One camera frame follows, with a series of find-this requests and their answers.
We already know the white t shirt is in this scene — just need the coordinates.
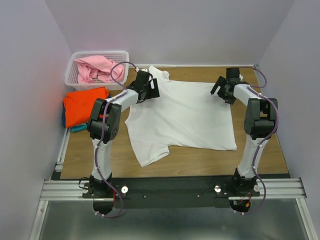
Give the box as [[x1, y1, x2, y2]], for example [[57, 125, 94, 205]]
[[125, 66, 237, 167]]

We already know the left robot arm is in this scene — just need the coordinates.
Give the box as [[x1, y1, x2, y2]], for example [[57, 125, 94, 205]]
[[84, 68, 160, 198]]

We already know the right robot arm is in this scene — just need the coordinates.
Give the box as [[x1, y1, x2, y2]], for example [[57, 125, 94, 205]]
[[210, 67, 279, 196]]

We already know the white plastic laundry basket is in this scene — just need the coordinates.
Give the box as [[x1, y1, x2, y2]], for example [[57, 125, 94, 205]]
[[64, 50, 130, 91]]

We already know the pink t shirt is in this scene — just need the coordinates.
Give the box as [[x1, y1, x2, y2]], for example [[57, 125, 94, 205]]
[[74, 55, 125, 84]]

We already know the folded orange t shirt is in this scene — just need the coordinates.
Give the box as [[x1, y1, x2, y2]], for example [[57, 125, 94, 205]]
[[62, 86, 110, 129]]

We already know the folded teal t shirt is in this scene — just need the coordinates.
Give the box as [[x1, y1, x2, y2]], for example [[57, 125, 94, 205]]
[[71, 123, 87, 133]]

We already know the folded blue t shirt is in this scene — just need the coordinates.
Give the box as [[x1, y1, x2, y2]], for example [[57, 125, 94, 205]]
[[61, 89, 113, 127]]

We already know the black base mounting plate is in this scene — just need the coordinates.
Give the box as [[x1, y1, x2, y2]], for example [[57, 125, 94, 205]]
[[78, 175, 261, 209]]

